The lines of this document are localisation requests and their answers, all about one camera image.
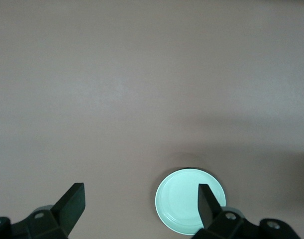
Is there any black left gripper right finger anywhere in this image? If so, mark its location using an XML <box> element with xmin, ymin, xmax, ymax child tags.
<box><xmin>191</xmin><ymin>183</ymin><xmax>302</xmax><ymax>239</ymax></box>

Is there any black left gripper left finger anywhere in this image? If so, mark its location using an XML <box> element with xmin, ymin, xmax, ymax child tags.
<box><xmin>0</xmin><ymin>182</ymin><xmax>86</xmax><ymax>239</ymax></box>

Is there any pale green round plate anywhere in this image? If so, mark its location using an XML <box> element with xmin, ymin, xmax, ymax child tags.
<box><xmin>155</xmin><ymin>168</ymin><xmax>227</xmax><ymax>236</ymax></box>

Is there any brown table cover sheet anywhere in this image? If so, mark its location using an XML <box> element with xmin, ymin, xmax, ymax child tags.
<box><xmin>0</xmin><ymin>0</ymin><xmax>304</xmax><ymax>239</ymax></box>

